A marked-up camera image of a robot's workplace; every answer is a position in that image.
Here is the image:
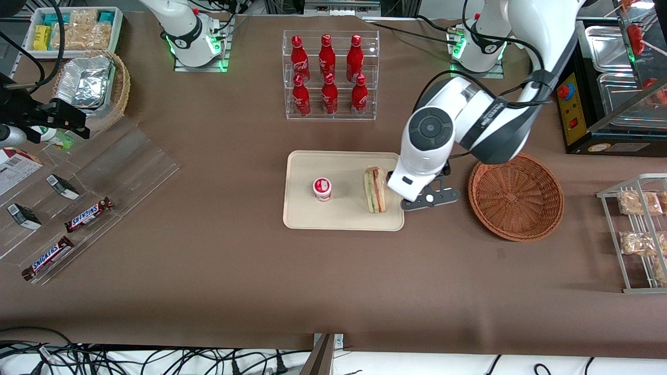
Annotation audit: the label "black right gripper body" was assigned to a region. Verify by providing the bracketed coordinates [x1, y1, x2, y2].
[0, 73, 53, 128]

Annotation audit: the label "triangle sandwich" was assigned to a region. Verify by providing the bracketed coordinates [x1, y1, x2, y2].
[363, 167, 389, 214]

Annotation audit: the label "tan wicker basket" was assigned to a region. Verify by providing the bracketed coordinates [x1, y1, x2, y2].
[52, 49, 131, 134]

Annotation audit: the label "cream plastic tray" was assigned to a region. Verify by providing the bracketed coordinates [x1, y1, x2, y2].
[283, 151, 405, 231]

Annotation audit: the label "brown round wicker basket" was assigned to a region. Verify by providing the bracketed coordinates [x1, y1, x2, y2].
[468, 153, 565, 242]

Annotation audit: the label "steel warmer tray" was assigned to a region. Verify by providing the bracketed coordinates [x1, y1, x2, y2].
[597, 72, 667, 129]
[584, 25, 643, 74]

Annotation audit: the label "green white plastic bottle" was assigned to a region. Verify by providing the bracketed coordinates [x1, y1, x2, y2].
[39, 127, 74, 151]

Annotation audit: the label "silver foil containers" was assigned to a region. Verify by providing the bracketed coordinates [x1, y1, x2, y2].
[55, 56, 116, 113]

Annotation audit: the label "white and red carton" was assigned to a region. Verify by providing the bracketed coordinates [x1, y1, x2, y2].
[0, 147, 43, 196]

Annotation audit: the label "small black box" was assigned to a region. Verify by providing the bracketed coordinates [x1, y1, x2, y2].
[46, 174, 80, 201]
[6, 203, 42, 230]

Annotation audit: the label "yellow snack packet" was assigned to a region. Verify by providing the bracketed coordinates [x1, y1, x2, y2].
[33, 24, 53, 52]

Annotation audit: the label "beige snack bag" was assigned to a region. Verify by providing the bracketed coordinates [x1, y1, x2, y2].
[78, 9, 113, 50]
[51, 22, 84, 51]

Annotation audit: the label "clear acrylic stepped stand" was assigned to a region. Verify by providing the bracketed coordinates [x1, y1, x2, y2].
[0, 115, 180, 286]

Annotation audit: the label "clear acrylic bottle rack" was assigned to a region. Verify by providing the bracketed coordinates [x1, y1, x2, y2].
[282, 30, 380, 121]

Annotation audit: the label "white cup with red lid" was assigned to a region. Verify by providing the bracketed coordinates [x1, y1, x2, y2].
[313, 177, 333, 203]

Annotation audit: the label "red cola bottle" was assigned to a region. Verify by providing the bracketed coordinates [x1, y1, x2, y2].
[292, 74, 312, 117]
[318, 34, 337, 78]
[351, 74, 369, 117]
[346, 34, 364, 81]
[290, 35, 311, 79]
[322, 73, 339, 116]

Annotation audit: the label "white plastic bin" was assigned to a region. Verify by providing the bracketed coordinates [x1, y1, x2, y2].
[23, 6, 124, 59]

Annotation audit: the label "Snickers chocolate bar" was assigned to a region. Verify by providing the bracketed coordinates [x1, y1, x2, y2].
[21, 236, 75, 282]
[64, 197, 114, 233]

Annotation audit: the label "black food warmer machine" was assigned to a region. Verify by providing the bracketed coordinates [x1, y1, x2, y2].
[555, 16, 667, 157]

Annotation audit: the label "red sausage skewer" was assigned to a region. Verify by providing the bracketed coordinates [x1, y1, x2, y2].
[610, 77, 667, 106]
[624, 23, 667, 57]

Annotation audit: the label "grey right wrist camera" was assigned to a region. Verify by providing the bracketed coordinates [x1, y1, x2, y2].
[0, 124, 27, 148]

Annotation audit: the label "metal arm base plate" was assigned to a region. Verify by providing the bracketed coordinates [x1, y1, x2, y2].
[174, 16, 231, 72]
[448, 23, 505, 80]

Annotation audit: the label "metal table bracket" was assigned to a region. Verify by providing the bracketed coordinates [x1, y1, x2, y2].
[300, 333, 344, 375]

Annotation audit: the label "silver wire rack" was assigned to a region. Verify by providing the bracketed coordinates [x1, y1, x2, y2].
[597, 174, 667, 294]

